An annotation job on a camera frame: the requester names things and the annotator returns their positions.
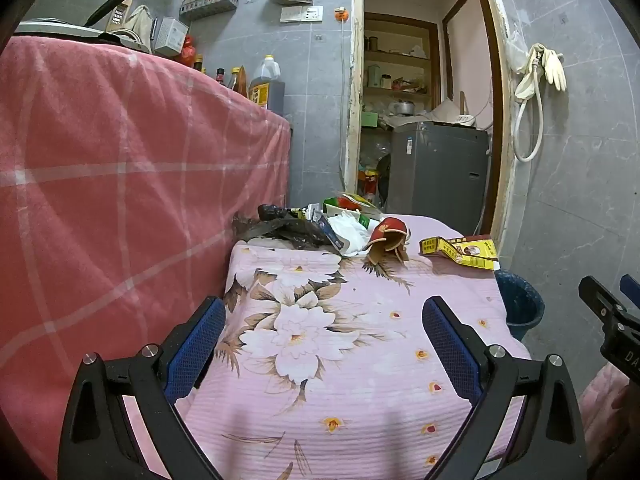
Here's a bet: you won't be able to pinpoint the hanging white plastic bag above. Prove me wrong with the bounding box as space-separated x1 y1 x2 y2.
504 30 527 77

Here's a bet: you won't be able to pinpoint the wooden wall shelf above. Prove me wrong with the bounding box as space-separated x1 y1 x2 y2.
364 12 441 112

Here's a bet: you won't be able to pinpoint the person's pink fluffy clothing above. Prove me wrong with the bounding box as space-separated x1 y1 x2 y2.
579 362 630 443

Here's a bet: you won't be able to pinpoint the metal rimmed pan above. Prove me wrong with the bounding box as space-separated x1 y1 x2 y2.
14 17 152 54

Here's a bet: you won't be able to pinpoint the white hose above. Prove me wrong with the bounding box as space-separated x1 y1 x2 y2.
512 55 546 163

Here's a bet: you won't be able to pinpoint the large cooking oil jug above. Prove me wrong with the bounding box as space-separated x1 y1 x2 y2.
248 55 286 112

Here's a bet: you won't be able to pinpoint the black wok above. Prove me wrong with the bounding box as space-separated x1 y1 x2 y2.
82 0 138 29

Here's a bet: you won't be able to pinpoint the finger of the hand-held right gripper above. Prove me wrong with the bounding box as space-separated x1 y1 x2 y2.
578 275 627 323
620 274 640 311

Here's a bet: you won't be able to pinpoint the blue trash bin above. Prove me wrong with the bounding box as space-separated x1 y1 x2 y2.
495 269 546 343

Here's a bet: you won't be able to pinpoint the yellow cardboard box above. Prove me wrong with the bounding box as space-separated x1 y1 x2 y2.
419 235 500 271

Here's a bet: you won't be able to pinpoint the white plastic bag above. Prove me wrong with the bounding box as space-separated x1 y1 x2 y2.
327 210 375 259
504 30 527 77

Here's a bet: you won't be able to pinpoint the white wall basket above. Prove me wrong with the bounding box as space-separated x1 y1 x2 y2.
179 0 239 22

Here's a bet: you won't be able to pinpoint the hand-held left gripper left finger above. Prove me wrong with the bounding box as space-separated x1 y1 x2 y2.
57 296 227 480

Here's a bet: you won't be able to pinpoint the grey washing machine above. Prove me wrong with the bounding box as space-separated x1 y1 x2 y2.
385 120 492 237

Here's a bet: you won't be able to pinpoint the black plastic bag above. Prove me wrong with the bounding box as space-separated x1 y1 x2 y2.
232 203 341 252

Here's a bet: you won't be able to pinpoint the red capped bottle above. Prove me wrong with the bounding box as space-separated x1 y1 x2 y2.
361 170 382 207

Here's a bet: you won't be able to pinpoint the grey utensil holder box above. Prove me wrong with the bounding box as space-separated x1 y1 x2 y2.
152 16 189 57

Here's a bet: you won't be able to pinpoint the cream rubber gloves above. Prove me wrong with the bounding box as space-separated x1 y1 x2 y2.
515 42 568 101

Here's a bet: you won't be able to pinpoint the pink checked cloth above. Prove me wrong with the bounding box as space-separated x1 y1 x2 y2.
0 35 292 480

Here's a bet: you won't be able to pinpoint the white wall socket panel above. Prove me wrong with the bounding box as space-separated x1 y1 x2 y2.
280 5 324 24

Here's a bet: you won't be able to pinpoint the wooden door frame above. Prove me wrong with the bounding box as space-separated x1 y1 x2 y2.
342 0 518 271

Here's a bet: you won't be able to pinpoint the pink floral tablecloth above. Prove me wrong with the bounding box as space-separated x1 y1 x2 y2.
120 212 531 480

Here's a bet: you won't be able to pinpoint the wooden handled grater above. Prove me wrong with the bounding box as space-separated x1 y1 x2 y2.
105 0 139 33

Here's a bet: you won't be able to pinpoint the green red snack packet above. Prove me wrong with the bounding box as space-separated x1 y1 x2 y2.
322 192 385 229

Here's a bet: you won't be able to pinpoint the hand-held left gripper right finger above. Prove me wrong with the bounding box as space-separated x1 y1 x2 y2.
421 296 588 480

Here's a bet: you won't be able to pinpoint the crushed red paper cup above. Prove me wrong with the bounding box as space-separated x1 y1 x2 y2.
362 217 412 267

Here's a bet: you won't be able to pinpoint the crumpled paper sheet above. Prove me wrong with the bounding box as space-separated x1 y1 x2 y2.
385 99 465 128

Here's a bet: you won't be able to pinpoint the person's right hand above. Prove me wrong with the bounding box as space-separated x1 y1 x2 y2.
590 384 640 480

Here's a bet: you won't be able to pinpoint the blue white packet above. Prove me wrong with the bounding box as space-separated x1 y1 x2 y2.
304 204 347 252

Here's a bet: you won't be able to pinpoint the beige hanging cloth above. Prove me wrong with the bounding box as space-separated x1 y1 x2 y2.
122 5 157 45

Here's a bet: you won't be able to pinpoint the red plastic bag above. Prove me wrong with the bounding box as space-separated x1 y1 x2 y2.
177 35 197 68

